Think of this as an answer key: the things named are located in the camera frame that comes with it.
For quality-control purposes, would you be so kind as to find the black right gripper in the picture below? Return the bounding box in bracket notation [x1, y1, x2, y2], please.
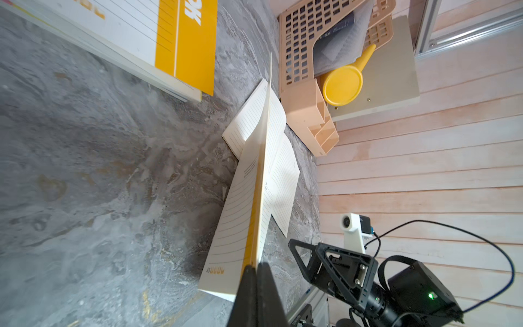
[288, 239, 405, 326]

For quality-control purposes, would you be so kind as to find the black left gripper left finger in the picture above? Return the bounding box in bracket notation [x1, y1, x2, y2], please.
[227, 266, 257, 327]

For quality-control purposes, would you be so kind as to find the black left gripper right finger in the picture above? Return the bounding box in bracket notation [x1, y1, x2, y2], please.
[257, 262, 288, 327]

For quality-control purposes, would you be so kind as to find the white orange Notebook notebook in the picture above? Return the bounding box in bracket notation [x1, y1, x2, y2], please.
[198, 79, 300, 302]
[1, 0, 218, 102]

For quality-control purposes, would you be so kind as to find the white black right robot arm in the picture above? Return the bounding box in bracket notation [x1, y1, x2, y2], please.
[288, 239, 464, 326]

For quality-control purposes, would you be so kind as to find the beige plastic desk organizer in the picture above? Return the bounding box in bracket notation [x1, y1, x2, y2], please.
[279, 0, 396, 157]

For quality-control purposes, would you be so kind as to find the yellow plastic watering can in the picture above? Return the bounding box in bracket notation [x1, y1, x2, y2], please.
[320, 44, 377, 107]

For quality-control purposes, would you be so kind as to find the grey book in organizer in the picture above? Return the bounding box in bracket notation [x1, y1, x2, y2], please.
[313, 1, 374, 77]

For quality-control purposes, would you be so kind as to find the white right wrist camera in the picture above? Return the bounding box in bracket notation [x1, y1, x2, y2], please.
[340, 213, 374, 254]

